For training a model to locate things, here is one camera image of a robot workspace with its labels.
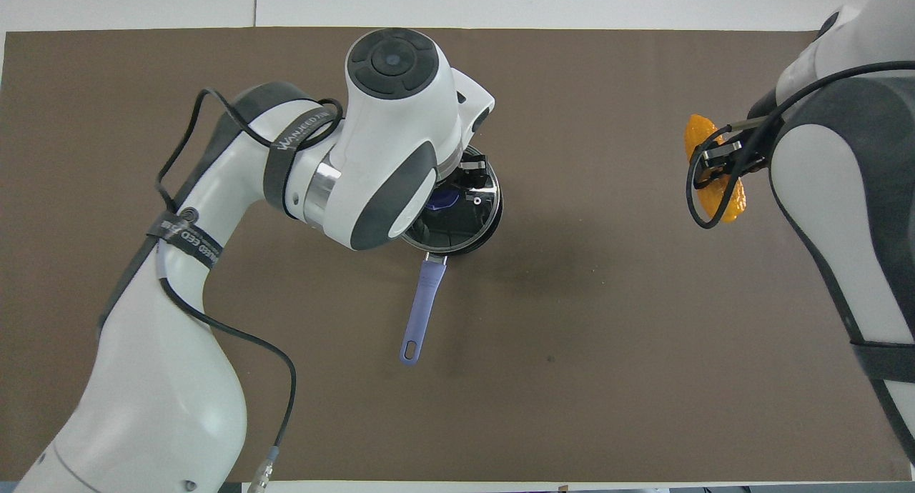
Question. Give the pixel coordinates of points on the yellow corn cob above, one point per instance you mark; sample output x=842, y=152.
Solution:
x=725, y=203

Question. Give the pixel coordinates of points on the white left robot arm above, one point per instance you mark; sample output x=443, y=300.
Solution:
x=143, y=407

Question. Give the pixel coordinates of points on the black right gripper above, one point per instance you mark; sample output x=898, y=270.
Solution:
x=722, y=166

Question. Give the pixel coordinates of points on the glass lid with blue knob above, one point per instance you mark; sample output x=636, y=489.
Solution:
x=465, y=225

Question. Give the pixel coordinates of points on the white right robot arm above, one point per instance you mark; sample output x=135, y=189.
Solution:
x=822, y=193

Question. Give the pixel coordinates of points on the brown table mat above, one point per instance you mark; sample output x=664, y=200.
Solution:
x=572, y=371

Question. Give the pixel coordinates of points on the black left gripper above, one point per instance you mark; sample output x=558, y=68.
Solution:
x=473, y=168

